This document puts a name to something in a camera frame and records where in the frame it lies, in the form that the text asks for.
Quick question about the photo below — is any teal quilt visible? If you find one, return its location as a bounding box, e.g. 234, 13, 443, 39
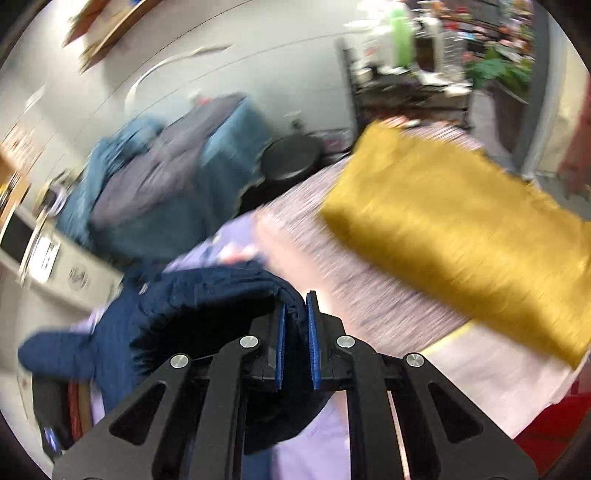
58, 95, 274, 273

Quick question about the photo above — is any red cloth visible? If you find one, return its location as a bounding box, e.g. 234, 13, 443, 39
512, 391, 583, 468

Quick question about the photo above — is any black metal rack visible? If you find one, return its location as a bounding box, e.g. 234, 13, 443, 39
341, 37, 476, 136

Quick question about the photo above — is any mustard yellow folded cloth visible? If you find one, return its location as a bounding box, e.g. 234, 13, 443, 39
320, 121, 591, 370

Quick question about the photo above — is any pile of dark clothes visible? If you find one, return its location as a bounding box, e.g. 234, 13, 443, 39
34, 373, 108, 459

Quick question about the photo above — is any white washing machine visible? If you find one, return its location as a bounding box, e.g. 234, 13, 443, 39
0, 203, 126, 311

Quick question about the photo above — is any grey quilt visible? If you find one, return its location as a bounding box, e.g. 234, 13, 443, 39
90, 97, 250, 243

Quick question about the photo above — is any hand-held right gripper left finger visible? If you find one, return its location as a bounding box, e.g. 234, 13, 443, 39
53, 302, 287, 480

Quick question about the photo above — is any white hose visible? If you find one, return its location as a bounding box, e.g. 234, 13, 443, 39
124, 44, 232, 108

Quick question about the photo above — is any black round stool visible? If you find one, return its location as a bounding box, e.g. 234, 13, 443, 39
260, 133, 325, 184

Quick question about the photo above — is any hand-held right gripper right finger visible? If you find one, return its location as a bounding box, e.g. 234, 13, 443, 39
306, 292, 539, 480

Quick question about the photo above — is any navy blue jacket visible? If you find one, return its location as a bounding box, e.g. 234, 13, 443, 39
18, 267, 334, 480

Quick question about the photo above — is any green bottle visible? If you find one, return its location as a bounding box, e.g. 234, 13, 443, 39
389, 4, 417, 68

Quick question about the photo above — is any wooden wall cabinet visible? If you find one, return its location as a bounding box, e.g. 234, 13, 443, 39
61, 0, 163, 71

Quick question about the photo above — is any green plant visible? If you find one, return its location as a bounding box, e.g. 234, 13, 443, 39
463, 47, 537, 94

